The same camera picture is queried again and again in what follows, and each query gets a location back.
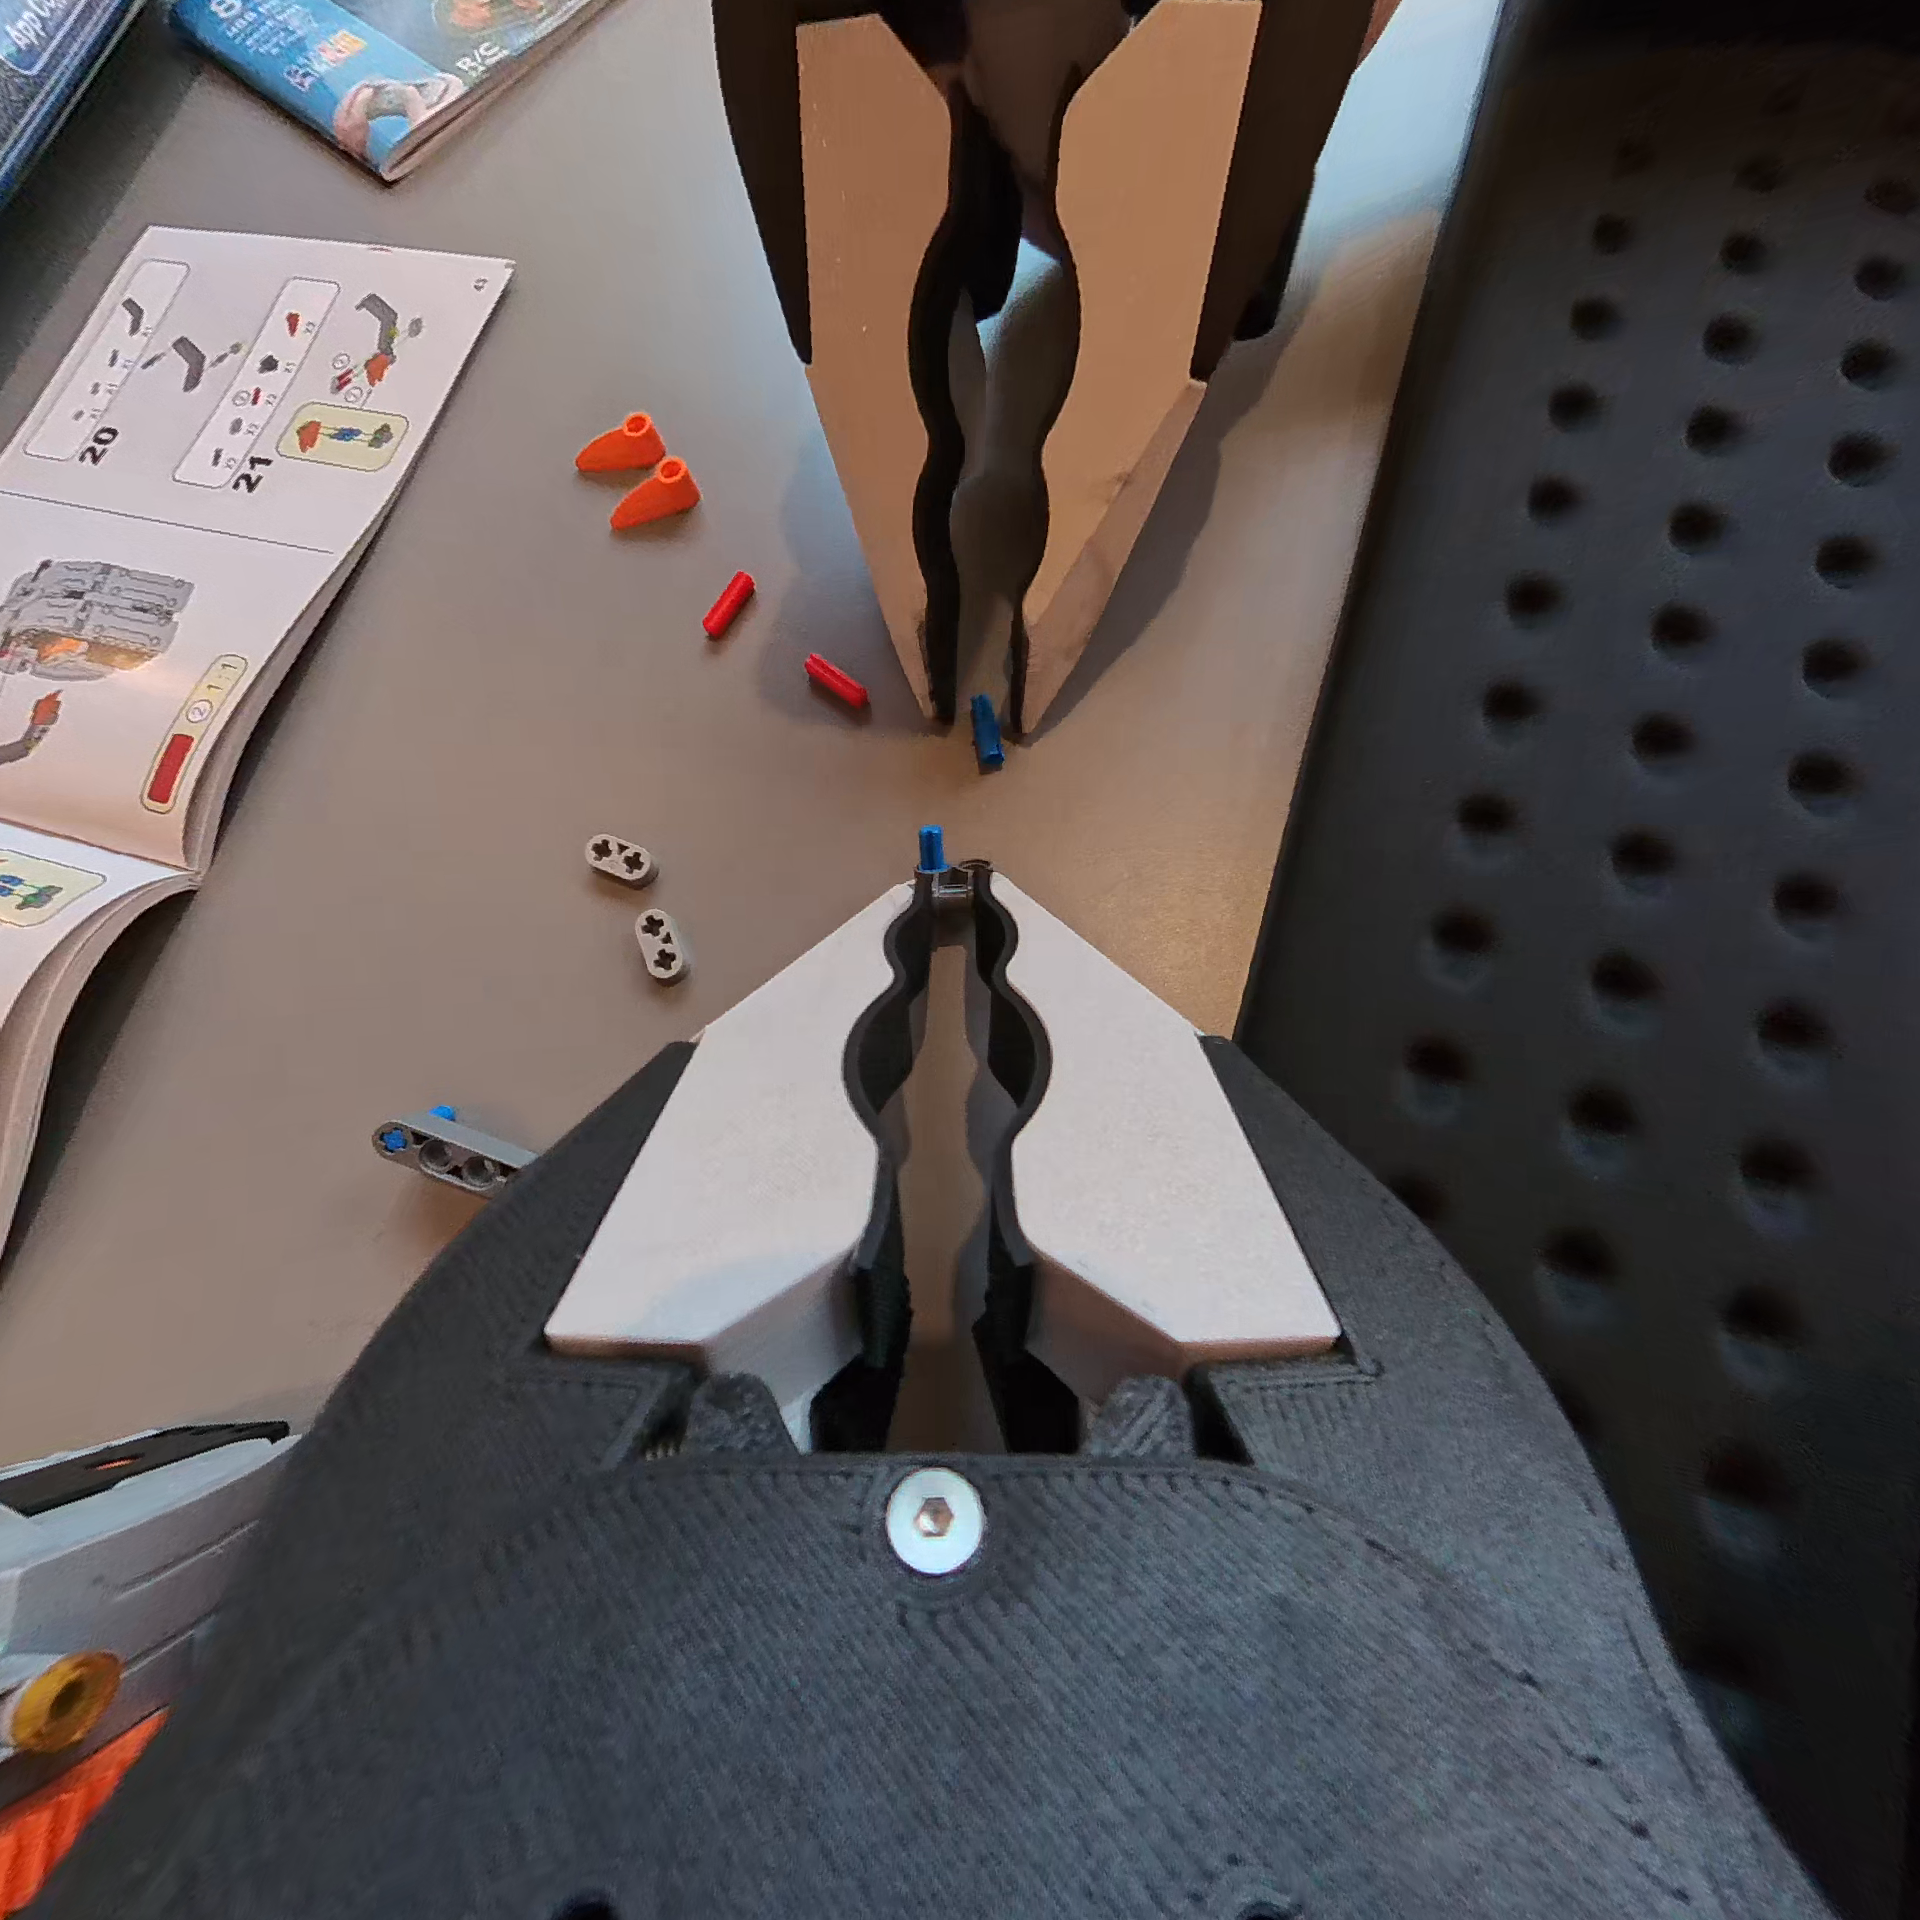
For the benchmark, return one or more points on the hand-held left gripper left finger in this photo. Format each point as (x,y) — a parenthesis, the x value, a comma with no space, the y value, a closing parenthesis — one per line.
(721,1201)

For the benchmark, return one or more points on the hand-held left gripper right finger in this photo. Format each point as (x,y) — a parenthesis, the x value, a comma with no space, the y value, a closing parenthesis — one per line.
(1171,1201)

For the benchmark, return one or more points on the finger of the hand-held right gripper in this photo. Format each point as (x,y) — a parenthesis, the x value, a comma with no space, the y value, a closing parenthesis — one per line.
(868,224)
(1155,224)

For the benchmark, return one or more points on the grey angled beam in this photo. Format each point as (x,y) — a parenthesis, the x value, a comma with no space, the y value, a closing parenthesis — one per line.
(450,1152)

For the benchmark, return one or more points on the dark grey tube connector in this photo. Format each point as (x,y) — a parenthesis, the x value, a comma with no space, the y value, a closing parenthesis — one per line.
(960,888)

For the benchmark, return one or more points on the blue connector pin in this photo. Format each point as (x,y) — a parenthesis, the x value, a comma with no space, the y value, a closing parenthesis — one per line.
(985,730)
(931,849)

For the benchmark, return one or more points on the grey orange brick robot model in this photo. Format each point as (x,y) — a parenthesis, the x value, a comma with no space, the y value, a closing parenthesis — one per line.
(120,1559)

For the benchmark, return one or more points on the grey desk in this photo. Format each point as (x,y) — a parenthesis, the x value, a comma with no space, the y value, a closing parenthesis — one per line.
(450,720)

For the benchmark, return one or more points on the light grey two-hole beam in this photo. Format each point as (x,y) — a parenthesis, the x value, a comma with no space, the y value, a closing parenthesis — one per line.
(623,857)
(660,945)

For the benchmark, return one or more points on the orange cone brick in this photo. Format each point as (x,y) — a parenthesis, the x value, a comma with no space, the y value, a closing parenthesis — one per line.
(656,494)
(619,442)

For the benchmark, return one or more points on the closed blue booklet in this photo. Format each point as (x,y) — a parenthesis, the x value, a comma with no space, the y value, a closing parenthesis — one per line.
(375,90)

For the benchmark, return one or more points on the red axle pin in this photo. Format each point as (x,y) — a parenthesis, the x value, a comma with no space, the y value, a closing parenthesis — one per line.
(730,605)
(835,680)

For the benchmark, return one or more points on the black perforated chair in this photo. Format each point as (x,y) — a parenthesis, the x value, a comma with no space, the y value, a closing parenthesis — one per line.
(1650,901)

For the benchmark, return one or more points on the open white instruction booklet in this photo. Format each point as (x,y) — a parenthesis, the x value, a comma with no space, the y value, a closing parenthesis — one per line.
(182,524)

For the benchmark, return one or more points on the blue robot kit box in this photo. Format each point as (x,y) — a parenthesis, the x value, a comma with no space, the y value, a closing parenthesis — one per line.
(43,76)

